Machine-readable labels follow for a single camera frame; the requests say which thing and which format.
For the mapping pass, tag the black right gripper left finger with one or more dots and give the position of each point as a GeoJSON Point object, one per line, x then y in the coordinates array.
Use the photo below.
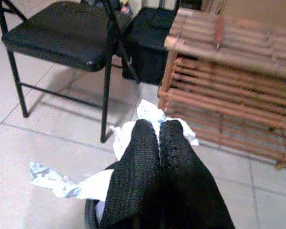
{"type": "Point", "coordinates": [135, 167]}

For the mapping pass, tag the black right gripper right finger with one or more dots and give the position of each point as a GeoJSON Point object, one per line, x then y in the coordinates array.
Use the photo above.
{"type": "Point", "coordinates": [186, 186]}

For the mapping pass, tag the white tissue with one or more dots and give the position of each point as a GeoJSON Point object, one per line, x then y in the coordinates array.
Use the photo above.
{"type": "Point", "coordinates": [150, 112]}

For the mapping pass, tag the black rubbish bin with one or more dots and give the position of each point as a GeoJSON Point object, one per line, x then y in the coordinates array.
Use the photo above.
{"type": "Point", "coordinates": [89, 214]}

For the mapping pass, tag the white plastic bin liner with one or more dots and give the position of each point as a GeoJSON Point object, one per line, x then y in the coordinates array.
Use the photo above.
{"type": "Point", "coordinates": [57, 183]}

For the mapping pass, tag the black storage box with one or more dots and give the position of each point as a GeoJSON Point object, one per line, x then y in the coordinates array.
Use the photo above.
{"type": "Point", "coordinates": [145, 64]}

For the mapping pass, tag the orange wooden slat rack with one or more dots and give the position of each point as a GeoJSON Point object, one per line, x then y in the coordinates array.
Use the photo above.
{"type": "Point", "coordinates": [228, 71]}

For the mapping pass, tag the black folding chair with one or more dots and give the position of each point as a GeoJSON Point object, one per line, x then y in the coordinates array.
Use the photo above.
{"type": "Point", "coordinates": [150, 21]}
{"type": "Point", "coordinates": [57, 33]}

